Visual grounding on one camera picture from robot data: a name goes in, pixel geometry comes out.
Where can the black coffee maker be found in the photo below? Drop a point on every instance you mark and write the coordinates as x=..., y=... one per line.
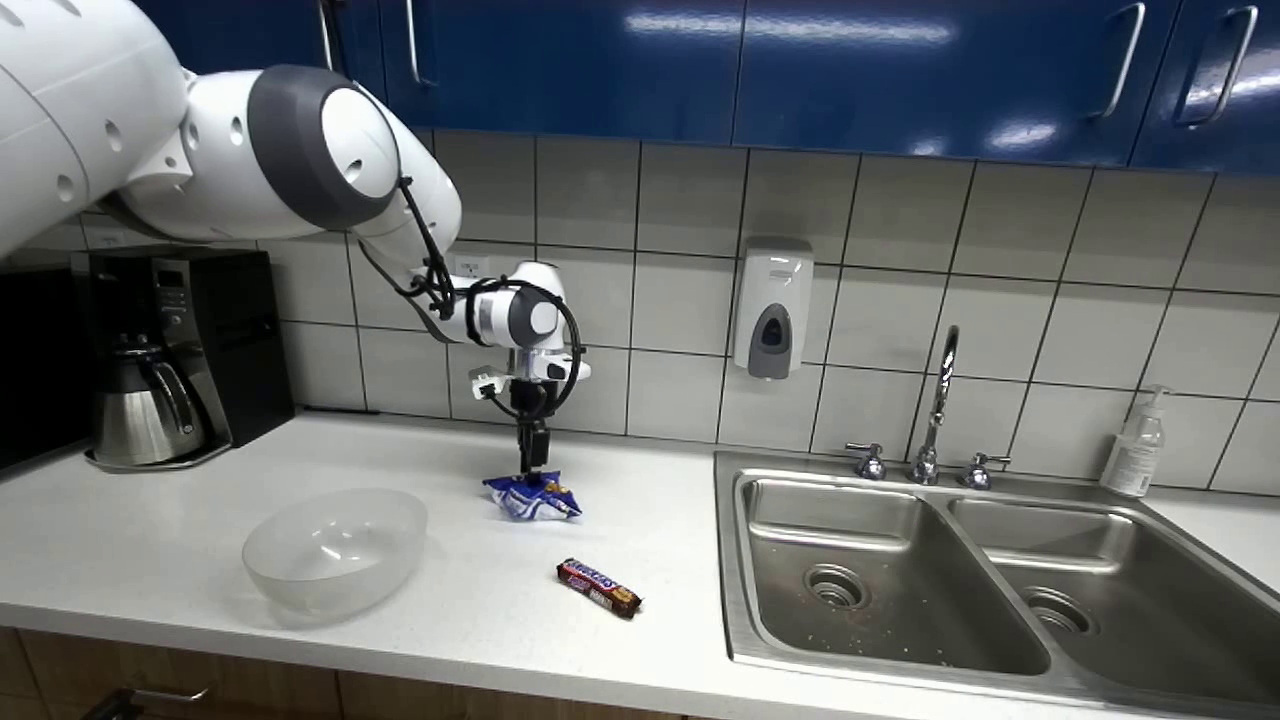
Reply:
x=241, y=346

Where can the brown candy bar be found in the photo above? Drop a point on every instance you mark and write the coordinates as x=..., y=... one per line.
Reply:
x=597, y=584

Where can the steel coffee carafe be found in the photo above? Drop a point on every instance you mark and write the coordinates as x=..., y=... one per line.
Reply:
x=147, y=406

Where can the blue snack packet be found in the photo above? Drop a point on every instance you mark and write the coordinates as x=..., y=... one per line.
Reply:
x=528, y=496

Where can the wooden lower cabinets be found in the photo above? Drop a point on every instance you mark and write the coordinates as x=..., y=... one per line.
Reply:
x=264, y=684

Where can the blue upper cabinets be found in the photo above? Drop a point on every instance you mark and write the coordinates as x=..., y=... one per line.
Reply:
x=800, y=66

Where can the black appliance box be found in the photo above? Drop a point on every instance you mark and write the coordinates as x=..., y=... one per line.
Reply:
x=41, y=366

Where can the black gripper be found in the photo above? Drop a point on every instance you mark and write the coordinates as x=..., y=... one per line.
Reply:
x=535, y=400

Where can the white pump bottle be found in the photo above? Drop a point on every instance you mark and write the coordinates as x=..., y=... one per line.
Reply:
x=1132, y=452

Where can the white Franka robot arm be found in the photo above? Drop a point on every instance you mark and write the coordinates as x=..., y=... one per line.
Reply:
x=203, y=147

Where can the clear plastic bowl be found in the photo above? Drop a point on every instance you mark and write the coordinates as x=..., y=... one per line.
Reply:
x=333, y=552

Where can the white wall soap dispenser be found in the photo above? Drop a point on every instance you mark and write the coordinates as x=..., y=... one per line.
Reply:
x=775, y=300

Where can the stainless steel double sink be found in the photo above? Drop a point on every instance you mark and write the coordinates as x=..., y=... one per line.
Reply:
x=935, y=584

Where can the chrome faucet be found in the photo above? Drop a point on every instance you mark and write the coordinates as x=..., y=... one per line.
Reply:
x=938, y=400

